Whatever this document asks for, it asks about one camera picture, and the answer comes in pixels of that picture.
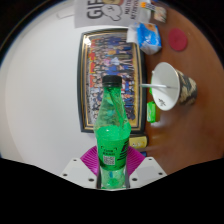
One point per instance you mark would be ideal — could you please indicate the blue tissue pack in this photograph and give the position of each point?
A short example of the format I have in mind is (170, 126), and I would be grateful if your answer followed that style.
(148, 38)

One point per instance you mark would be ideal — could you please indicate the patterned paper cup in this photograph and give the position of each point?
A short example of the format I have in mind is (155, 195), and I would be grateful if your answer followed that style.
(166, 86)

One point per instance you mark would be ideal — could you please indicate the small beige box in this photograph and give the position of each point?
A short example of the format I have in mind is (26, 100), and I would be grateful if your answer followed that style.
(160, 14)

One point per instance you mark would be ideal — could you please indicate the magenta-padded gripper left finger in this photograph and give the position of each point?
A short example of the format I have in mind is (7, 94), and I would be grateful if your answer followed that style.
(80, 171)

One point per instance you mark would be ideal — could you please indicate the white paper gift bag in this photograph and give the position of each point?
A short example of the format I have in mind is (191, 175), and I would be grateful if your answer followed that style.
(100, 11)

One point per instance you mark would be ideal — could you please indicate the green soap box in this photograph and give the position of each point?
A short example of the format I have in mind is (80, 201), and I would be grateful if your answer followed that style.
(152, 111)

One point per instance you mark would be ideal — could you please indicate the green plastic drink bottle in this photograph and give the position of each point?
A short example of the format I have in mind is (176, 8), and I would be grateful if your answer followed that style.
(111, 140)

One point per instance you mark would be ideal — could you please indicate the flat round red coaster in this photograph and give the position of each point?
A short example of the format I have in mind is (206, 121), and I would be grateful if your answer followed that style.
(178, 39)

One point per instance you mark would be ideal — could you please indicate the framed group picture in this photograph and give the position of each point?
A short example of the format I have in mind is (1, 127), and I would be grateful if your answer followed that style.
(113, 60)

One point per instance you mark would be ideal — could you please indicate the white stick in cup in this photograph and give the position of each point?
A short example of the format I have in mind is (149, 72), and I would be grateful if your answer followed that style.
(150, 86)

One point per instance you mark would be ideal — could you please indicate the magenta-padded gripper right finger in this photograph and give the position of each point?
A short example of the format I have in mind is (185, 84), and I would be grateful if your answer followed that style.
(146, 171)

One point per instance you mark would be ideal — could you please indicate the colourful puzzle cube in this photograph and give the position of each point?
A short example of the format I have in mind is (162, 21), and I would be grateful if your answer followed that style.
(147, 5)

